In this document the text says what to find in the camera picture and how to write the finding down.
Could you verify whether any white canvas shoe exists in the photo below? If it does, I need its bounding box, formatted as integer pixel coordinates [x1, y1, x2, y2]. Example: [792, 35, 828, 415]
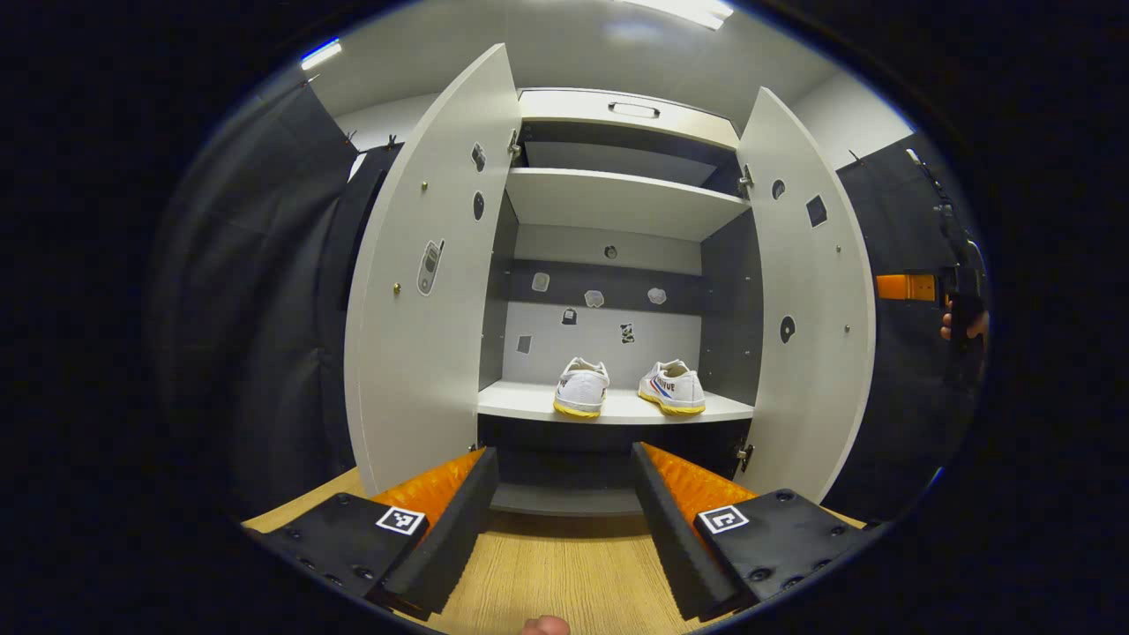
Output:
[553, 356, 611, 419]
[638, 359, 707, 417]

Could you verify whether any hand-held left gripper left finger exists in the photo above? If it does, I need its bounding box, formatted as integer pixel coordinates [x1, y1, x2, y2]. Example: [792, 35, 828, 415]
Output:
[250, 447, 500, 621]

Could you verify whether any black backdrop cloth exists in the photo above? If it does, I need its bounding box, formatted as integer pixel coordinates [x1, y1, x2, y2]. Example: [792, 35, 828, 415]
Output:
[150, 84, 993, 521]

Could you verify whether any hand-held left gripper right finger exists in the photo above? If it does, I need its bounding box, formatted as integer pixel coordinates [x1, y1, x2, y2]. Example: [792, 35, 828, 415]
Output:
[629, 443, 887, 623]

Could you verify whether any large ceiling light panel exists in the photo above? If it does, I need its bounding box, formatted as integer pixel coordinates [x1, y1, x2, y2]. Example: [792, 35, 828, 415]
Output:
[617, 0, 735, 31]

